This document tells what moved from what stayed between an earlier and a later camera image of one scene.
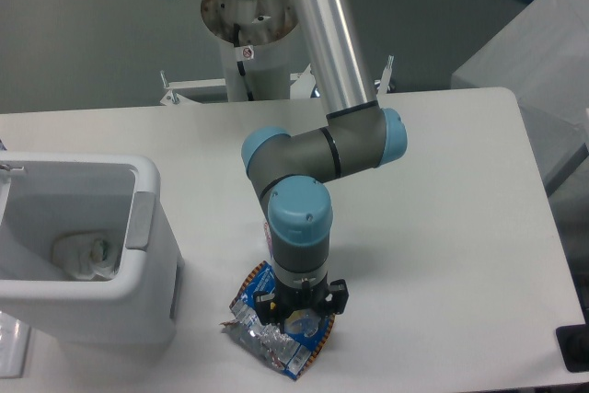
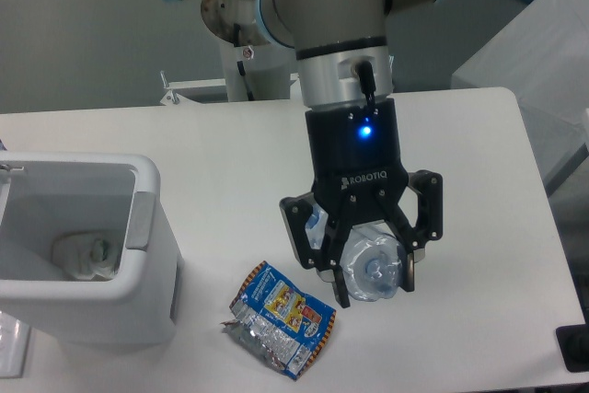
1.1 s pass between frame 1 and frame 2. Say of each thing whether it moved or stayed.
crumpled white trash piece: stayed
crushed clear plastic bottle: moved
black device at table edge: stayed
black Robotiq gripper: moved
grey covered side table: stayed
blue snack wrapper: stayed
